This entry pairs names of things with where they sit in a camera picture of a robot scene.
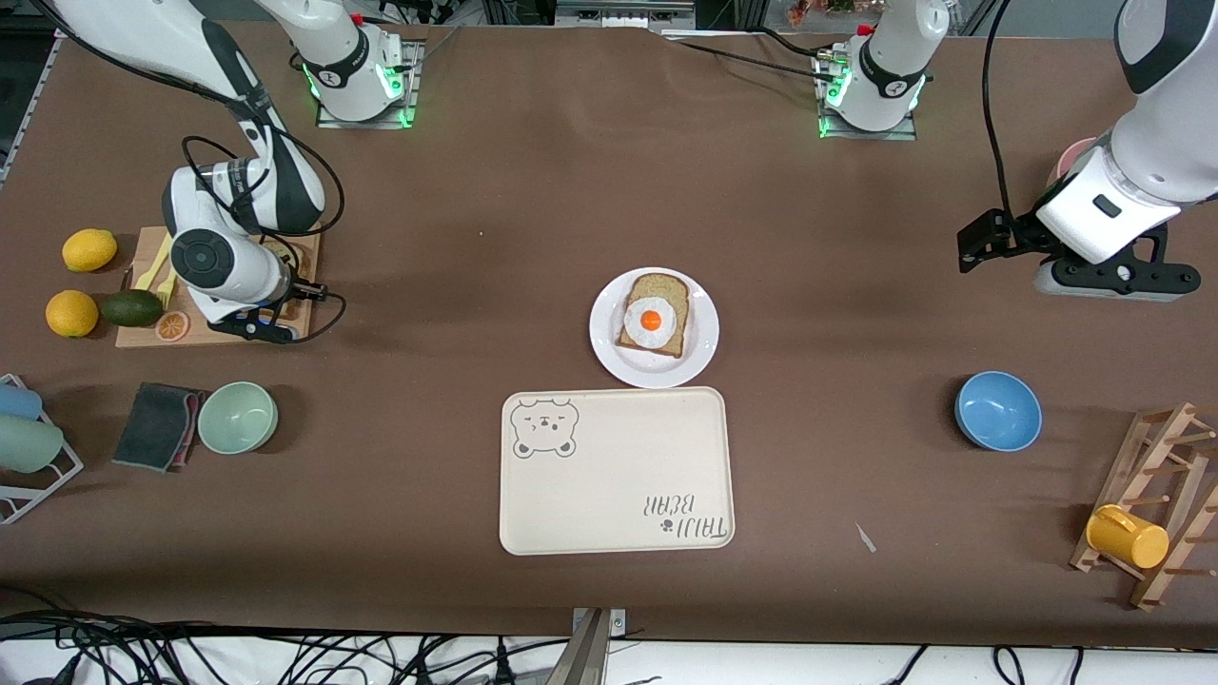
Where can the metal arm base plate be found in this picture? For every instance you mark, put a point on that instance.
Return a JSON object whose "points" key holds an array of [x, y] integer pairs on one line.
{"points": [[411, 95], [856, 135]]}

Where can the yellow lemon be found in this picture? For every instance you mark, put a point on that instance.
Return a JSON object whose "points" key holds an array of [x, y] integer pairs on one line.
{"points": [[89, 250]]}

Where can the orange slice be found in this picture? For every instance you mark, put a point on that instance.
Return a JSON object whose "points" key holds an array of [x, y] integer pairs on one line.
{"points": [[172, 326]]}

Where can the toy bread slice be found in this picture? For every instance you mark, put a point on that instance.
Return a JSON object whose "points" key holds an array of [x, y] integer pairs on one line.
{"points": [[297, 257], [657, 285]]}

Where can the toy fried egg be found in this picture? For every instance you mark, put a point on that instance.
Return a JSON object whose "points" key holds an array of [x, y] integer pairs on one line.
{"points": [[651, 322]]}

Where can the small white paper scrap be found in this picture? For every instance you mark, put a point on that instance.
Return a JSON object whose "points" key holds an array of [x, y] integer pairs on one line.
{"points": [[865, 538]]}

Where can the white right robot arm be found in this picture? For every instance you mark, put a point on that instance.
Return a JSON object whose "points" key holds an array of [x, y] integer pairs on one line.
{"points": [[233, 276]]}

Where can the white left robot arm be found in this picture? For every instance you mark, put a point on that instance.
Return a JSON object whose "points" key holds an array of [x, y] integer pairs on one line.
{"points": [[890, 67]]}

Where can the dark green avocado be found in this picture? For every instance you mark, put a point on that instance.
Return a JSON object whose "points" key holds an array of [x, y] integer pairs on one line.
{"points": [[131, 308]]}

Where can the lemon near board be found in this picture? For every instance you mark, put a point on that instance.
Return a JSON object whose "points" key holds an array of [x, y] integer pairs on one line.
{"points": [[71, 314]]}

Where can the aluminium frame bar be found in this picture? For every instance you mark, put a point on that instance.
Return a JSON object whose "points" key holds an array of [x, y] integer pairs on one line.
{"points": [[618, 14]]}

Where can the wooden peg rack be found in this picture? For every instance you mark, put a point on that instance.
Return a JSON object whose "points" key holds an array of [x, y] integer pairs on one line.
{"points": [[1156, 447]]}

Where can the pink plate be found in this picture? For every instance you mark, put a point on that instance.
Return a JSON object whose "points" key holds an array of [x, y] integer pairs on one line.
{"points": [[1070, 162]]}

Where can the wooden cutting board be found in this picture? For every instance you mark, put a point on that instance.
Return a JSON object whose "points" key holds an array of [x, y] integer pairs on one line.
{"points": [[138, 335]]}

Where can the metal mounting bracket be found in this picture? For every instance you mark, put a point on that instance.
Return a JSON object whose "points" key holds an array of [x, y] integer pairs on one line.
{"points": [[592, 656]]}

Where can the cream tray with bear print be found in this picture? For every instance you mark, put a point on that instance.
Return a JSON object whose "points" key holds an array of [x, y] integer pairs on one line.
{"points": [[618, 476]]}

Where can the light blue cup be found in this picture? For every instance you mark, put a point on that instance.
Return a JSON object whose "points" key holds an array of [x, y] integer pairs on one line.
{"points": [[17, 401]]}

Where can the pale green bowl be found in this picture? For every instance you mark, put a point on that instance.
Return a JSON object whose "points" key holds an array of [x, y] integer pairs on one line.
{"points": [[238, 417]]}

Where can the yellow mug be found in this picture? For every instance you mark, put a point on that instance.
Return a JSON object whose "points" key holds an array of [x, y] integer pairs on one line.
{"points": [[1128, 538]]}

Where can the blue bowl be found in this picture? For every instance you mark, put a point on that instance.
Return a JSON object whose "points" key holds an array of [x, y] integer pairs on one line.
{"points": [[999, 411]]}

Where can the dark grey folded cloth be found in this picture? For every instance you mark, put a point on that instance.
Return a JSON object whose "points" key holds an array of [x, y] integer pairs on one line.
{"points": [[152, 426]]}

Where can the white round plate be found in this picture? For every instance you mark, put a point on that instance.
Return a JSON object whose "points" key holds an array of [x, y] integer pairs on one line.
{"points": [[699, 352]]}

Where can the pale green cup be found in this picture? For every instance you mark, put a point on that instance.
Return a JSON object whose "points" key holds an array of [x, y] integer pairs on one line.
{"points": [[27, 444]]}

